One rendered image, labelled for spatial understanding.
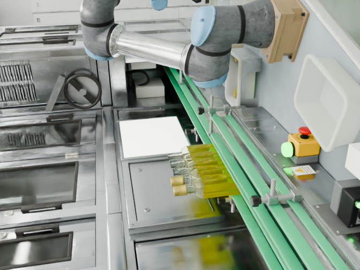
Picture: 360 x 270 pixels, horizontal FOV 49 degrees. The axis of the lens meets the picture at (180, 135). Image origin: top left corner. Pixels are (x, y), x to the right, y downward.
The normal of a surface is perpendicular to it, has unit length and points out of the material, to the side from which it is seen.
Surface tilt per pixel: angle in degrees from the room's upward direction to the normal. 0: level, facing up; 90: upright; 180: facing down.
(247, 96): 90
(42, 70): 90
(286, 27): 90
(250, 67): 90
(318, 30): 0
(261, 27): 71
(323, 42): 0
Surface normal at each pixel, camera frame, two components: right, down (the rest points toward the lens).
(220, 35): 0.16, 0.68
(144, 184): 0.00, -0.90
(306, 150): 0.18, 0.43
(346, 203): -0.98, 0.10
